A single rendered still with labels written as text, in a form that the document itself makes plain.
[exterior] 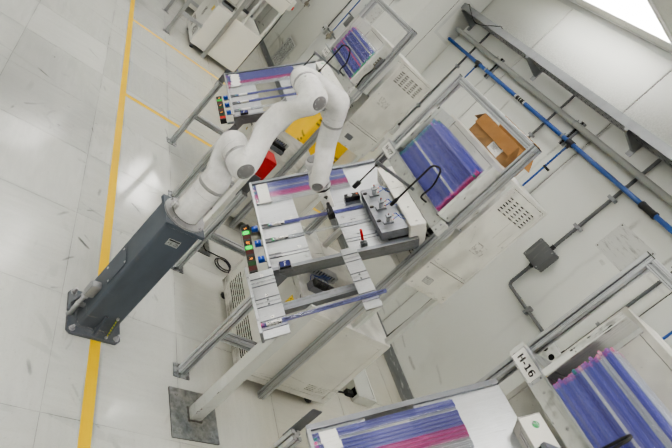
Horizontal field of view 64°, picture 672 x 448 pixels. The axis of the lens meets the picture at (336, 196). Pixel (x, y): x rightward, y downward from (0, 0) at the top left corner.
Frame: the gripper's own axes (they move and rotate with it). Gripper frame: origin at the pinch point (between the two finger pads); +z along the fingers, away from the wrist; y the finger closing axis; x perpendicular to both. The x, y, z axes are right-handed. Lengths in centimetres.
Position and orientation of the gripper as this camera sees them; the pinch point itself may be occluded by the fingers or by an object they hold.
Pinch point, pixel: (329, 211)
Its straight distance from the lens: 255.8
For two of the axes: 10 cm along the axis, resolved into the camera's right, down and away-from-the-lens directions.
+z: 2.1, 7.4, 6.4
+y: -2.6, -5.8, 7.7
